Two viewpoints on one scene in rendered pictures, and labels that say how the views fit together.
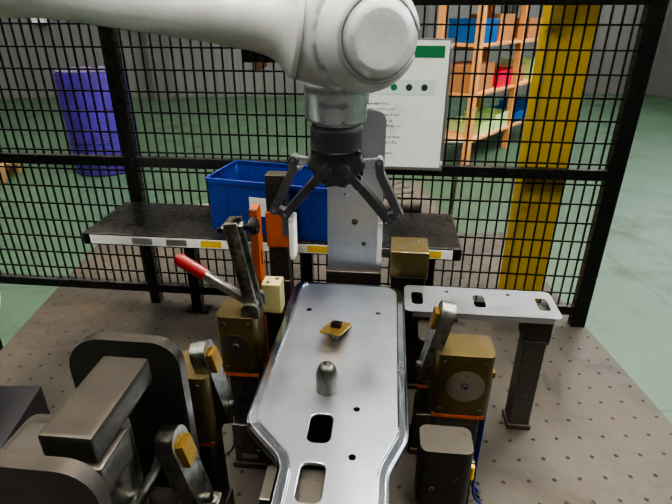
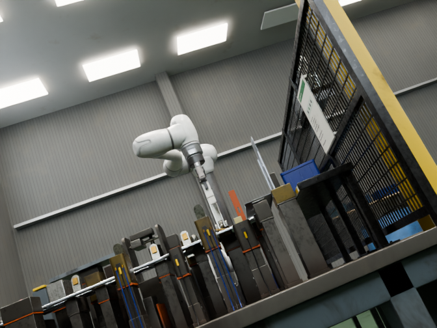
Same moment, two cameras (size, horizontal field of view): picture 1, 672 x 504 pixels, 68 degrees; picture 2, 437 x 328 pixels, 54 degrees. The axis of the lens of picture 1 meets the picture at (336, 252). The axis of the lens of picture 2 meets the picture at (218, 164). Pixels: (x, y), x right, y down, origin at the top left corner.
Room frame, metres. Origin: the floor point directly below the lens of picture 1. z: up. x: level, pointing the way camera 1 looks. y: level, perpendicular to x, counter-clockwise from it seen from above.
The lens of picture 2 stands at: (0.54, -1.82, 0.71)
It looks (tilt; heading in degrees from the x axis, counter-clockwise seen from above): 18 degrees up; 82
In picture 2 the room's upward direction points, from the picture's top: 23 degrees counter-clockwise
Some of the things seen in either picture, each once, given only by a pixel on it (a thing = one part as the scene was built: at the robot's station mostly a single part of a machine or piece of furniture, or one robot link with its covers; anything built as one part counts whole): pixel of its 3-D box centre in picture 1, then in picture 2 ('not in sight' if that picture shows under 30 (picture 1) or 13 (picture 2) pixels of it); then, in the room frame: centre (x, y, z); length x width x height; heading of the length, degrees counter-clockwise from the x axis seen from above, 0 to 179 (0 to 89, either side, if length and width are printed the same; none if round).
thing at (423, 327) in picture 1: (443, 391); (255, 258); (0.76, -0.21, 0.84); 0.12 x 0.07 x 0.28; 84
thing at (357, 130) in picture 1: (336, 154); (198, 166); (0.71, 0.00, 1.32); 0.08 x 0.07 x 0.09; 84
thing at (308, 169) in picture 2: (279, 198); (304, 185); (1.16, 0.14, 1.09); 0.30 x 0.17 x 0.13; 74
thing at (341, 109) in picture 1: (336, 102); (192, 151); (0.71, 0.00, 1.40); 0.09 x 0.09 x 0.06
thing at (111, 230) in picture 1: (275, 228); (311, 201); (1.16, 0.15, 1.01); 0.90 x 0.22 x 0.03; 84
